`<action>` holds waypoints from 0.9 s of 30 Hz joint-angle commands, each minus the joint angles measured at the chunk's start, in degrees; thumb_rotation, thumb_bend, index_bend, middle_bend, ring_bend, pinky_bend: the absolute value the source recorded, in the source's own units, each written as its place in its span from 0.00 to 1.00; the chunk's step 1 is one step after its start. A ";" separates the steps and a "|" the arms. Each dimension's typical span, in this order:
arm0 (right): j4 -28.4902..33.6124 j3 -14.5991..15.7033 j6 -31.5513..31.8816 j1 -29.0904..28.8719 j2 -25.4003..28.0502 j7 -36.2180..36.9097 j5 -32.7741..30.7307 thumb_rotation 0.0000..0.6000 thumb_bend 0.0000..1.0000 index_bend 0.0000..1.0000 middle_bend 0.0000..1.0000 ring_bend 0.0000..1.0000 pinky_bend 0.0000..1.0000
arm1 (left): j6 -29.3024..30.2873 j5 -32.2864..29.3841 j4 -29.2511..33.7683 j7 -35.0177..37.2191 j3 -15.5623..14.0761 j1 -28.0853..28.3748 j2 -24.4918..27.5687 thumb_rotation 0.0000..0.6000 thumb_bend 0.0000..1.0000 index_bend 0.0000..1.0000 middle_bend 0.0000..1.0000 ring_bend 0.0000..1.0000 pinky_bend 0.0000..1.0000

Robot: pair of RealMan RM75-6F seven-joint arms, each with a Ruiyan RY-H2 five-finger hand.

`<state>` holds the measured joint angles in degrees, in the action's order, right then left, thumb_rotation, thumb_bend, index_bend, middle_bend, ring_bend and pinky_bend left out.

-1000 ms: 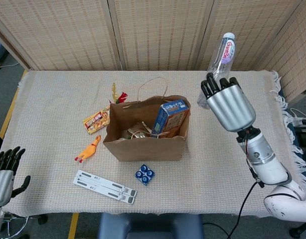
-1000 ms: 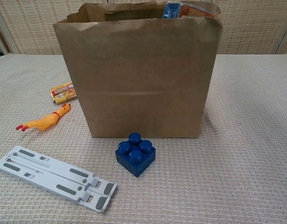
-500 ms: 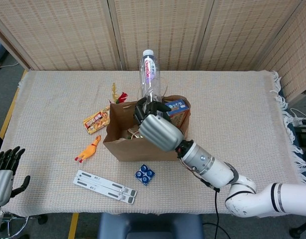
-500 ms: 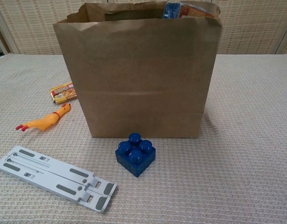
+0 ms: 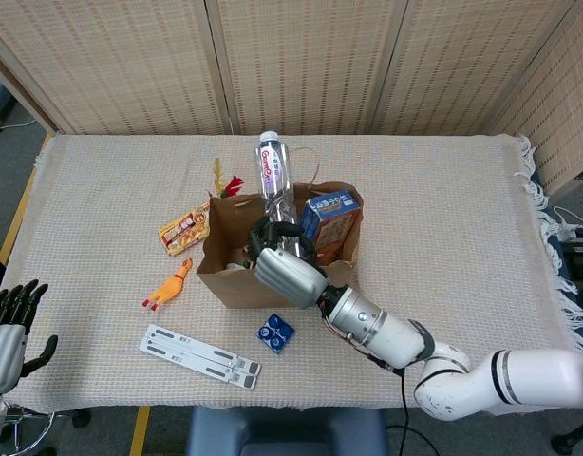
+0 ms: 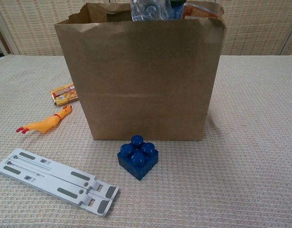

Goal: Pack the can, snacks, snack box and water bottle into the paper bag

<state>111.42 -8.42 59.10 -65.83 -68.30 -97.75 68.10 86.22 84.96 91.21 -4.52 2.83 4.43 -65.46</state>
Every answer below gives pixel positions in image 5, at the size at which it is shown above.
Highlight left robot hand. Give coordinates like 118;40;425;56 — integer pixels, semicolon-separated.
0;279;60;393

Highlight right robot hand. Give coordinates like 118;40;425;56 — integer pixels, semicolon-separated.
247;216;329;310

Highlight orange cracker box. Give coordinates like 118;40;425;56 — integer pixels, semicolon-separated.
298;189;362;251

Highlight clear plastic water bottle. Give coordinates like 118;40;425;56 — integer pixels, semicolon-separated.
254;131;303;260

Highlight brown paper bag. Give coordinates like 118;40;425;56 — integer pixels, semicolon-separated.
196;146;367;310

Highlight blue building block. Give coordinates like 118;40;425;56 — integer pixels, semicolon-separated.
255;313;296;354

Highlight metal stool base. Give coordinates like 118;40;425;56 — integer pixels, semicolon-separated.
6;403;91;455

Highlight red yellow artificial flower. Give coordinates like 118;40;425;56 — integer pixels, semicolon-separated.
206;157;245;200

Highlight yellow curry sauce box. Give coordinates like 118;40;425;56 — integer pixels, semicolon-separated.
158;202;212;257

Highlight yellow rubber chicken toy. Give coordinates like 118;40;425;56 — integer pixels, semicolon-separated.
141;257;194;313

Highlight white folding laptop stand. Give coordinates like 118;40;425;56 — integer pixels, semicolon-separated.
139;323;263;390

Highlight beige woven tablecloth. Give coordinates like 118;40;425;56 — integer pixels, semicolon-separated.
0;132;583;414

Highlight woven folding screen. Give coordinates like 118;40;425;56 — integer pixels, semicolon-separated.
0;0;583;196

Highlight white power strip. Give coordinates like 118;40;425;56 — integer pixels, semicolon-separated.
552;206;583;243

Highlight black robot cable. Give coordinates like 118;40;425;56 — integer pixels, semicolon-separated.
385;365;414;456

